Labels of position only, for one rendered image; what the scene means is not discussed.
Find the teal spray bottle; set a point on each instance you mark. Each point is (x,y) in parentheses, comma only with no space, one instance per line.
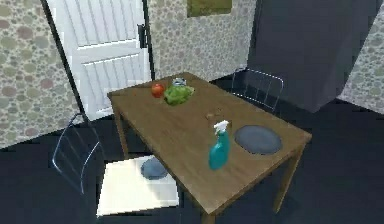
(220,151)

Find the green lettuce head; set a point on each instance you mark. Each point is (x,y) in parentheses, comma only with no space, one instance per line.
(177,94)

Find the brown wooden table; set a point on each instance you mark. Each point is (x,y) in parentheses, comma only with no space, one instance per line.
(180,133)

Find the small grey cup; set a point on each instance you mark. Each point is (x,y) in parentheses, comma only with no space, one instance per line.
(179,81)

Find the red apple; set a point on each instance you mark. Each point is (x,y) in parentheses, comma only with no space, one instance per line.
(157,90)

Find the grey round plate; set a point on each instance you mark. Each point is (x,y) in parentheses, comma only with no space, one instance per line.
(258,139)

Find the white panelled room door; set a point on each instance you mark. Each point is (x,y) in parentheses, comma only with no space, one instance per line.
(103,50)

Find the green framed wall picture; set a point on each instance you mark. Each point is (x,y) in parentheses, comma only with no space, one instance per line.
(209,6)

